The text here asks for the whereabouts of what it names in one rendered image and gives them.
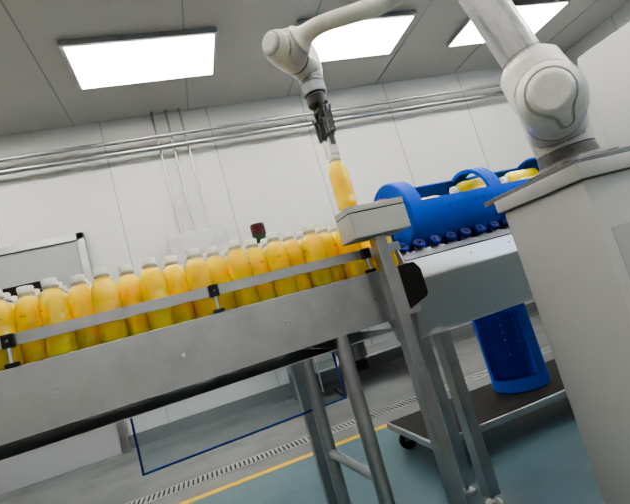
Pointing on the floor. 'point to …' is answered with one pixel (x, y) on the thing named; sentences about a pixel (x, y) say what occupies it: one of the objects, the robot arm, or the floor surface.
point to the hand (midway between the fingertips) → (331, 148)
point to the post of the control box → (418, 371)
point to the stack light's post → (320, 458)
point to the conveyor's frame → (197, 372)
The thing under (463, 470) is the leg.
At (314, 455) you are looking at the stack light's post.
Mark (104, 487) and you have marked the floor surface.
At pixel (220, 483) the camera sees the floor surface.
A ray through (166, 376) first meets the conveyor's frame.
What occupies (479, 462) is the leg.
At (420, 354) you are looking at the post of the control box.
